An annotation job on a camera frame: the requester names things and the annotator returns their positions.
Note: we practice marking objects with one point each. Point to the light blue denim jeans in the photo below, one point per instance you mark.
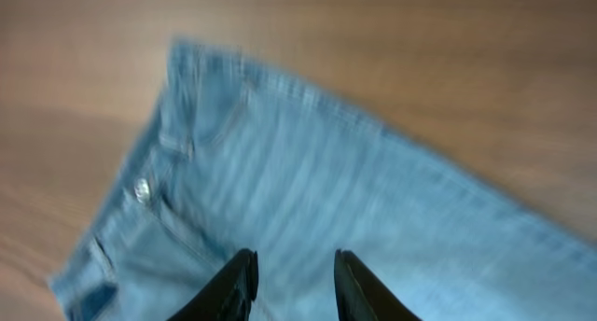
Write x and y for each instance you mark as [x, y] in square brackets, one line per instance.
[241, 155]

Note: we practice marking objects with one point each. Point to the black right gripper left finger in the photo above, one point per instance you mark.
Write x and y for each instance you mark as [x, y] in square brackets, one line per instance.
[228, 296]

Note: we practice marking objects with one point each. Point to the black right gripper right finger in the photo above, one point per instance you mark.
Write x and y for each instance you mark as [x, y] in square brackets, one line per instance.
[361, 295]

